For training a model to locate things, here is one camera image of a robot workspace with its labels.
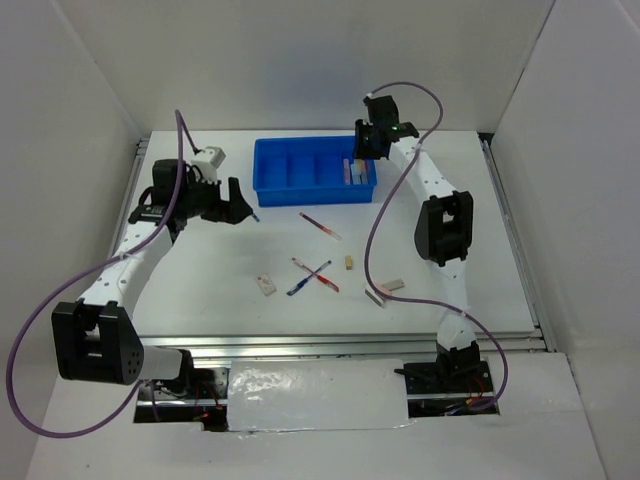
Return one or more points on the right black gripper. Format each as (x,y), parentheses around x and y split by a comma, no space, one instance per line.
(359,150)

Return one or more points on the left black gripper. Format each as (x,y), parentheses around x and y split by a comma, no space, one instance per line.
(233,211)

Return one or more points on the purple highlighter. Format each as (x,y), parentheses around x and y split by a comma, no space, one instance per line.
(346,171)

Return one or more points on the blue pen crossed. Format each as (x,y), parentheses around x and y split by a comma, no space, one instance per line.
(307,280)

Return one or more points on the red pen crossed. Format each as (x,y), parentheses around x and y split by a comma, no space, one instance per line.
(316,272)

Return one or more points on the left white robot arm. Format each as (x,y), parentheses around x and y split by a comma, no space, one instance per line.
(94,336)

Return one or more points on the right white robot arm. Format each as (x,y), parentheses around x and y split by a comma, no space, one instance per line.
(443,231)

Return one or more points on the blue compartment tray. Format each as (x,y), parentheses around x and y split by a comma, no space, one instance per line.
(299,171)

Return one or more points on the white red eraser pack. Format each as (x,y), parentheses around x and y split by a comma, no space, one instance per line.
(265,284)

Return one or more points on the red pen upper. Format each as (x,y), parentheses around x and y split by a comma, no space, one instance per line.
(320,226)

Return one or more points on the grey white eraser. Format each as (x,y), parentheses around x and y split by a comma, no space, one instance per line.
(395,284)

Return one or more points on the pink eraser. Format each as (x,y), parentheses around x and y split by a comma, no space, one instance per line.
(387,287)

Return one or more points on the white foil cover sheet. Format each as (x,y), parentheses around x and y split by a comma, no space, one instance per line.
(324,395)

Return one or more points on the aluminium frame rail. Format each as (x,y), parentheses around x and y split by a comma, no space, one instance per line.
(210,348)

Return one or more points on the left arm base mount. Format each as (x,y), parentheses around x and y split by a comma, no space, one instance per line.
(203,402)

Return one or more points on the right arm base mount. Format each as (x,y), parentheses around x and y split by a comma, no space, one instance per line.
(431,394)

